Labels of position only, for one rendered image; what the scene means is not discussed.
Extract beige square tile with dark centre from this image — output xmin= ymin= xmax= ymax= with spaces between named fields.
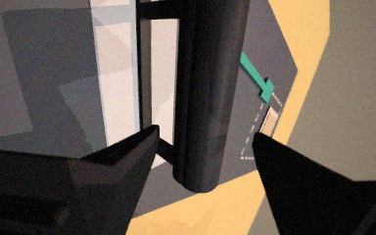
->
xmin=258 ymin=106 xmax=279 ymax=136

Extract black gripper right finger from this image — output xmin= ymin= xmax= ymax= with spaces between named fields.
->
xmin=252 ymin=132 xmax=376 ymax=235

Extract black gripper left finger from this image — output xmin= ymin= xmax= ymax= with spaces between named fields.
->
xmin=0 ymin=124 xmax=160 ymax=235

